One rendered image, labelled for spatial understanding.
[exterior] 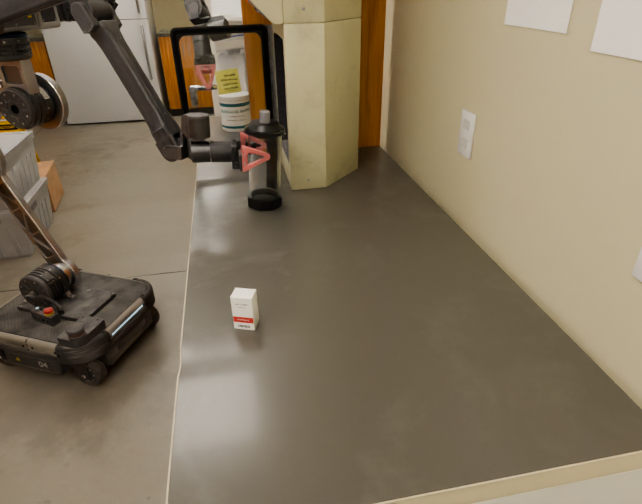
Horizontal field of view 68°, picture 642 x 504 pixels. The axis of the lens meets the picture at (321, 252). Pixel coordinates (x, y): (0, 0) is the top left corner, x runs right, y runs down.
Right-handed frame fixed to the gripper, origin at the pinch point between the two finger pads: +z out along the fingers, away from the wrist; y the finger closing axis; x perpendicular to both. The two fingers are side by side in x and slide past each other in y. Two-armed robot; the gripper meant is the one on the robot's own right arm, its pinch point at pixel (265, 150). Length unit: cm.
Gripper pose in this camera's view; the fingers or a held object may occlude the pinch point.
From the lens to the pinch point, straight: 135.0
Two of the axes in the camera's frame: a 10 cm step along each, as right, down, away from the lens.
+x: -0.5, 8.5, 5.2
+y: -1.9, -5.2, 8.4
